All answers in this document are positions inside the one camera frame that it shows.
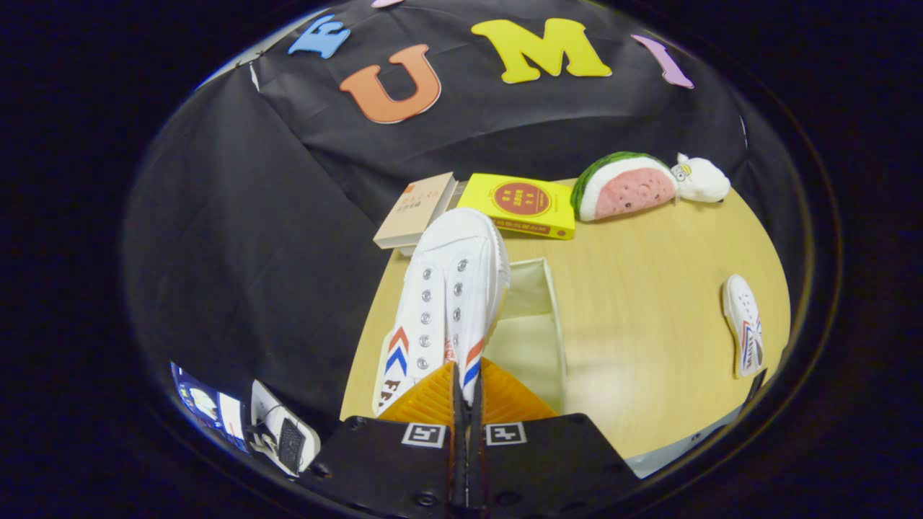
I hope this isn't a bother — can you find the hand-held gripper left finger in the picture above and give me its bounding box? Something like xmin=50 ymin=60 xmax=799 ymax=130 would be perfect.
xmin=309 ymin=360 xmax=469 ymax=514

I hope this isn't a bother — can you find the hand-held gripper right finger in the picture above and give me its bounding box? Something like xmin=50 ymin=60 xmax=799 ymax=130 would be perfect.
xmin=469 ymin=357 xmax=640 ymax=514

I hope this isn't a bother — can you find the beige fabric storage box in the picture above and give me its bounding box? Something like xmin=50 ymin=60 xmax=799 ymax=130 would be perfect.
xmin=490 ymin=258 xmax=568 ymax=416

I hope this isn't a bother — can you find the white canvas shoe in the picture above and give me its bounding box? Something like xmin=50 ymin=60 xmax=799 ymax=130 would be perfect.
xmin=371 ymin=208 xmax=512 ymax=417
xmin=722 ymin=274 xmax=765 ymax=379

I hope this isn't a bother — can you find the white and black device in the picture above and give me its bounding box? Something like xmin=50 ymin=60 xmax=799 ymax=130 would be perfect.
xmin=247 ymin=380 xmax=322 ymax=478

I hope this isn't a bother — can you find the blue printed carton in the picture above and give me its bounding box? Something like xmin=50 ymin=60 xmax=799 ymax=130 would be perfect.
xmin=172 ymin=363 xmax=250 ymax=452

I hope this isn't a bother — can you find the beige book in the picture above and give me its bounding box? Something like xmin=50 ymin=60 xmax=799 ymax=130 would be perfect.
xmin=373 ymin=172 xmax=456 ymax=250

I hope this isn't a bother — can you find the yellow book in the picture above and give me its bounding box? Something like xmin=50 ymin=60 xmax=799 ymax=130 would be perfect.
xmin=456 ymin=173 xmax=577 ymax=241

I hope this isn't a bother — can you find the watermelon plush toy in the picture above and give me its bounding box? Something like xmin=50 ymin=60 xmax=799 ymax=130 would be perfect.
xmin=570 ymin=151 xmax=679 ymax=222

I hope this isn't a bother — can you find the white plush toy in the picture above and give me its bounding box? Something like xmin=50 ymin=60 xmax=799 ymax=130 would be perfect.
xmin=671 ymin=153 xmax=731 ymax=204

